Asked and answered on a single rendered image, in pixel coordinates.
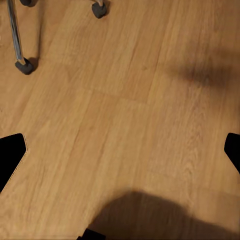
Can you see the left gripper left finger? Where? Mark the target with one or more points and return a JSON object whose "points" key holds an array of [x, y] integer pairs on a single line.
{"points": [[12, 149]]}

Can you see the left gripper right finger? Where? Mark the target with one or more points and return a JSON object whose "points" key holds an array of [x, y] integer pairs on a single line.
{"points": [[232, 149]]}

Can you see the swivel chair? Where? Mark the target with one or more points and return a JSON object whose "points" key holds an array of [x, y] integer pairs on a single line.
{"points": [[23, 64]]}

